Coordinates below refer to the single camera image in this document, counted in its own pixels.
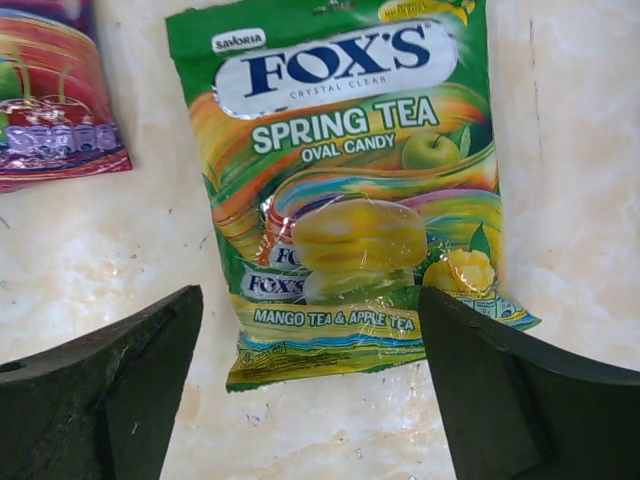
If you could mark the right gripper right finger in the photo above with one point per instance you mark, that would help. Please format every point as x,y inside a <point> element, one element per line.
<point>516,407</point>

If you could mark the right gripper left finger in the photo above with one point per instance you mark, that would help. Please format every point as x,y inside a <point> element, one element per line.
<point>101,406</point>

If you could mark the purple candy packet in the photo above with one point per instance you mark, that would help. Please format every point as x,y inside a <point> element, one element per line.
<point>56,117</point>

